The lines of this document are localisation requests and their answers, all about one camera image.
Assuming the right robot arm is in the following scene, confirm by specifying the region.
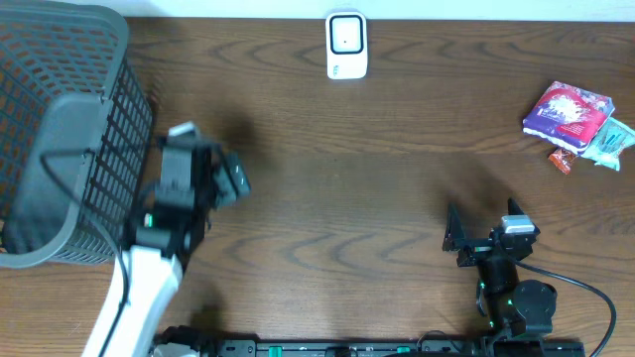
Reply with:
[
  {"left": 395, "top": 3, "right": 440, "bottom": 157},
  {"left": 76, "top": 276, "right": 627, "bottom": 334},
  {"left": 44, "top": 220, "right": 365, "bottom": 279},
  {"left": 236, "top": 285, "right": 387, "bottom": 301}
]
[{"left": 443, "top": 198, "right": 557, "bottom": 339}]

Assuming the red purple floral packet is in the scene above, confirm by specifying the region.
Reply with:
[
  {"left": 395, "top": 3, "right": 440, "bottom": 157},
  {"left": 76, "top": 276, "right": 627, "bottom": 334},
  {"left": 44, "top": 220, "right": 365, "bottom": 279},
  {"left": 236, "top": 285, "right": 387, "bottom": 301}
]
[{"left": 522, "top": 81, "right": 615, "bottom": 155}]

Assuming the orange Top chocolate bar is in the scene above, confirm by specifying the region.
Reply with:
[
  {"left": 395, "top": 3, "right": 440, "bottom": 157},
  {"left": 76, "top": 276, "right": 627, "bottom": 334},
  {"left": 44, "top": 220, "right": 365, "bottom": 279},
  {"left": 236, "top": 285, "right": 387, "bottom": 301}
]
[{"left": 548, "top": 148, "right": 577, "bottom": 175}]

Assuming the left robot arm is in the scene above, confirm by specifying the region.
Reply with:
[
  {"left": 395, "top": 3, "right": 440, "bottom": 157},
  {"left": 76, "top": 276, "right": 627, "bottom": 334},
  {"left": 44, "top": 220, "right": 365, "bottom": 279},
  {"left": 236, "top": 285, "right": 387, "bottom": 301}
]
[{"left": 83, "top": 144, "right": 251, "bottom": 356}]

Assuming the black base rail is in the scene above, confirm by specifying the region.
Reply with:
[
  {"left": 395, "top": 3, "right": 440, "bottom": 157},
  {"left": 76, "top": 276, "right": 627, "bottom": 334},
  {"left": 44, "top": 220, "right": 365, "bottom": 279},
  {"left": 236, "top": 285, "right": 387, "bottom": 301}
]
[{"left": 148, "top": 325, "right": 585, "bottom": 357}]

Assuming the grey plastic basket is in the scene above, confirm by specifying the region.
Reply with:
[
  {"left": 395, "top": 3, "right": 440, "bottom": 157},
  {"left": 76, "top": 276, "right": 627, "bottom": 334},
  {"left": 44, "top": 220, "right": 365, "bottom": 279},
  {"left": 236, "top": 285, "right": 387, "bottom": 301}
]
[{"left": 1, "top": 1, "right": 154, "bottom": 269}]

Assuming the teal snack packet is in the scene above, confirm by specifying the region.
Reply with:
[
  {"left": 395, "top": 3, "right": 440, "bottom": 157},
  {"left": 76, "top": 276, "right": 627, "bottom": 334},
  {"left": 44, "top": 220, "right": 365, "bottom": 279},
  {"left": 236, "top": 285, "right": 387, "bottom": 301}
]
[{"left": 581, "top": 117, "right": 634, "bottom": 172}]

